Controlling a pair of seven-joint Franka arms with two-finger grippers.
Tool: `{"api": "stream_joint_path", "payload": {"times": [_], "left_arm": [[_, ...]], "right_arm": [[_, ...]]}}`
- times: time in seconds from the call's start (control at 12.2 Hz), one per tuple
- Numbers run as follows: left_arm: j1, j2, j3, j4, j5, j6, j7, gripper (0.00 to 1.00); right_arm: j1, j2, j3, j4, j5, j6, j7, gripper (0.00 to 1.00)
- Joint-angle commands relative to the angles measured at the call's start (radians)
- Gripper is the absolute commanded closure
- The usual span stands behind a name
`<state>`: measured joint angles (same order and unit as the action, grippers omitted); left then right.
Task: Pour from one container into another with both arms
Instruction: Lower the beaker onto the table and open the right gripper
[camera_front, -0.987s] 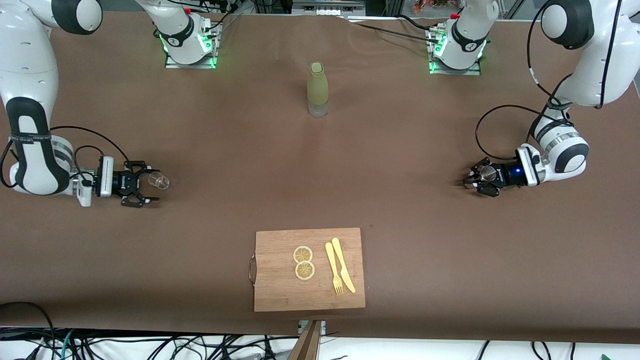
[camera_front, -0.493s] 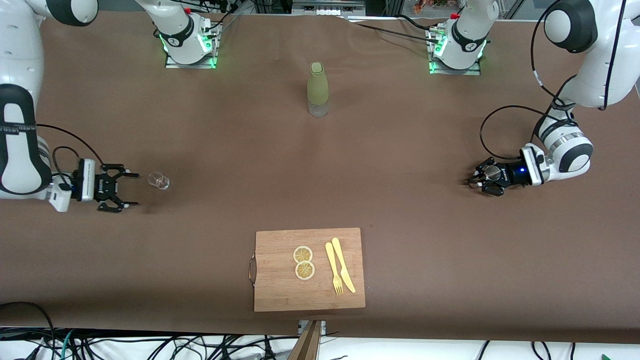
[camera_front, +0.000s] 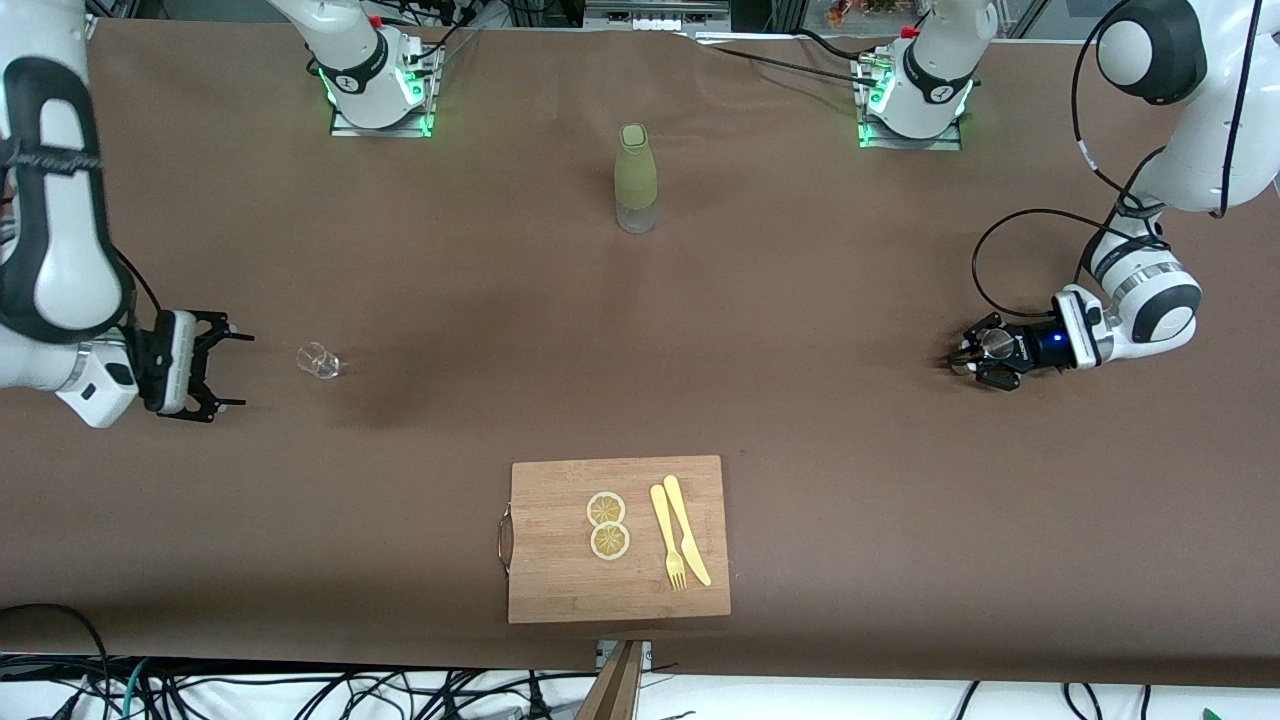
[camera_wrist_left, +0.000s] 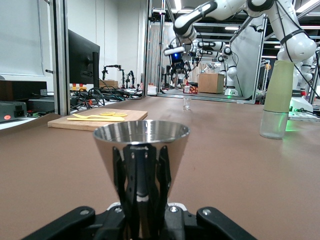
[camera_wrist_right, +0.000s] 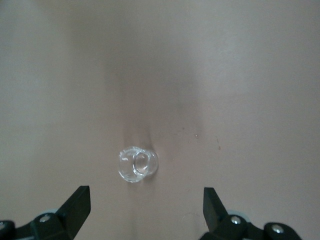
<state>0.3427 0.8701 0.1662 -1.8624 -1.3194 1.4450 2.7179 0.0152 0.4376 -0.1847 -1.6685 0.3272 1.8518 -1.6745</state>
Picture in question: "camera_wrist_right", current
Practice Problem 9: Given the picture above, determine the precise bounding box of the small clear glass cup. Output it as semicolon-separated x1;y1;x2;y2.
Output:
117;147;160;183

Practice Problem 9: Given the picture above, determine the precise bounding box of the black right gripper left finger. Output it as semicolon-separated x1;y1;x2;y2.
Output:
29;185;91;240

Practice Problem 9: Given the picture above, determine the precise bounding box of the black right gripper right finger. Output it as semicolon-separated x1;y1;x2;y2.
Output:
199;187;263;240

